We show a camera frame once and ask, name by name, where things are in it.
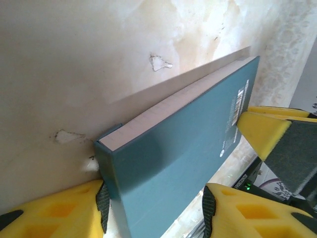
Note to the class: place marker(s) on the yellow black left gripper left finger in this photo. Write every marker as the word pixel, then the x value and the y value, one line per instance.
pixel 49 215

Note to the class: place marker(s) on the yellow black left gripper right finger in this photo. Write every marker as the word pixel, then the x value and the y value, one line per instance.
pixel 247 215

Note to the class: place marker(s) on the teal book with white label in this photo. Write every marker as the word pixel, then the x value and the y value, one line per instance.
pixel 173 148

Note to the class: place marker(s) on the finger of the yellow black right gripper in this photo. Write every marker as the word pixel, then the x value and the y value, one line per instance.
pixel 284 148
pixel 277 112

